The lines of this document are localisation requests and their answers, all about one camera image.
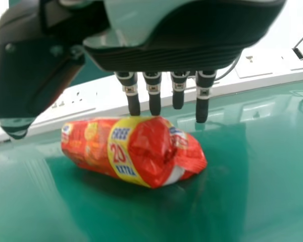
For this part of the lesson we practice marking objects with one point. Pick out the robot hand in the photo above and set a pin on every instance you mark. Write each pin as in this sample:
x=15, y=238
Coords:
x=166, y=32

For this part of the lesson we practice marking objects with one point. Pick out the red biscuit packet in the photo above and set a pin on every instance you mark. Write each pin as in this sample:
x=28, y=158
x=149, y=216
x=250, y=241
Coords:
x=141, y=151

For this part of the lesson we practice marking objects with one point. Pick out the white socket panel with switch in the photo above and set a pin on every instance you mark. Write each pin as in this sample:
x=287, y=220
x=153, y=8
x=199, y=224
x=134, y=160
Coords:
x=267, y=63

